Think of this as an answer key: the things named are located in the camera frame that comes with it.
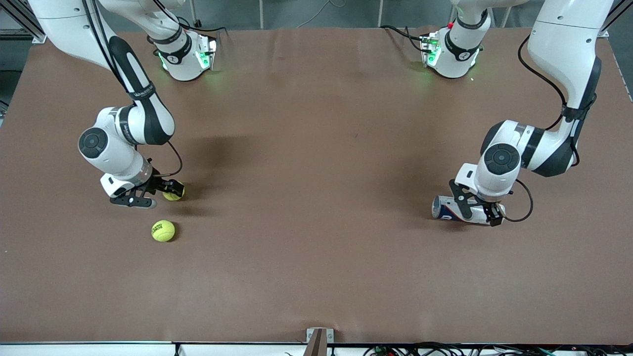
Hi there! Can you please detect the brown table cover sheet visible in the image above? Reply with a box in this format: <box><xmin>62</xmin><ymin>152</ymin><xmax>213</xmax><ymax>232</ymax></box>
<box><xmin>0</xmin><ymin>26</ymin><xmax>633</xmax><ymax>345</ymax></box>

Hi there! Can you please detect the black base power cable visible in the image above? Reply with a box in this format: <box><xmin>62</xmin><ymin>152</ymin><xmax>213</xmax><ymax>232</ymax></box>
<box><xmin>176</xmin><ymin>17</ymin><xmax>229</xmax><ymax>38</ymax></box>
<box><xmin>380</xmin><ymin>25</ymin><xmax>431</xmax><ymax>54</ymax></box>

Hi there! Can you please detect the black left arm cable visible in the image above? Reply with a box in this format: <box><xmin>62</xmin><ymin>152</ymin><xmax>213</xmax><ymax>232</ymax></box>
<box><xmin>504</xmin><ymin>36</ymin><xmax>582</xmax><ymax>223</ymax></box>

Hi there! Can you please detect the grey metal table bracket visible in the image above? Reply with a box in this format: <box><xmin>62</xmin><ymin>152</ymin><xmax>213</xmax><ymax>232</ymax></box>
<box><xmin>306</xmin><ymin>328</ymin><xmax>334</xmax><ymax>356</ymax></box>

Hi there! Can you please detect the grey arm base connector bracket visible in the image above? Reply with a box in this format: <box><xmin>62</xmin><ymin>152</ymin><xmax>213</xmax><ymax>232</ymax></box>
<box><xmin>419</xmin><ymin>32</ymin><xmax>442</xmax><ymax>68</ymax></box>
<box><xmin>195</xmin><ymin>36</ymin><xmax>218</xmax><ymax>72</ymax></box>

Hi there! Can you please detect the white table edge rail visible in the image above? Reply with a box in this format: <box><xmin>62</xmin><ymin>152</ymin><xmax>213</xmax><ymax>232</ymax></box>
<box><xmin>0</xmin><ymin>342</ymin><xmax>364</xmax><ymax>356</ymax></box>

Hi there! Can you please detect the aluminium frame profile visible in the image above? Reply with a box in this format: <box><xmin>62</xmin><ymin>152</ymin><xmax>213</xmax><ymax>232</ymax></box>
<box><xmin>592</xmin><ymin>0</ymin><xmax>633</xmax><ymax>38</ymax></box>
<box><xmin>0</xmin><ymin>0</ymin><xmax>47</xmax><ymax>44</ymax></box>

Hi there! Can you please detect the black tangled cable bundle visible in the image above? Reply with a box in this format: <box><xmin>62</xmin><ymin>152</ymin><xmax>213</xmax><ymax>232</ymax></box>
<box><xmin>363</xmin><ymin>342</ymin><xmax>633</xmax><ymax>356</ymax></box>

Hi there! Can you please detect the white blue tennis ball can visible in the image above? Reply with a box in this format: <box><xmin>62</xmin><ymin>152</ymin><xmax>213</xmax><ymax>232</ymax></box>
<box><xmin>432</xmin><ymin>195</ymin><xmax>506</xmax><ymax>226</ymax></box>

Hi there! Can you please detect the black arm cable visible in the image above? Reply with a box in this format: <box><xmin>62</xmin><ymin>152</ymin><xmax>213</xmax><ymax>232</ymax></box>
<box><xmin>504</xmin><ymin>36</ymin><xmax>582</xmax><ymax>223</ymax></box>
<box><xmin>82</xmin><ymin>0</ymin><xmax>183</xmax><ymax>178</ymax></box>

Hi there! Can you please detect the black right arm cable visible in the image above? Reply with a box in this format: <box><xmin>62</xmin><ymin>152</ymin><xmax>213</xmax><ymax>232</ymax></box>
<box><xmin>82</xmin><ymin>0</ymin><xmax>183</xmax><ymax>178</ymax></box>

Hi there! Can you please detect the white floor cable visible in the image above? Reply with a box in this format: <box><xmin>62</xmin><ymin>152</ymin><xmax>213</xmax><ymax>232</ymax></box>
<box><xmin>296</xmin><ymin>0</ymin><xmax>347</xmax><ymax>29</ymax></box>

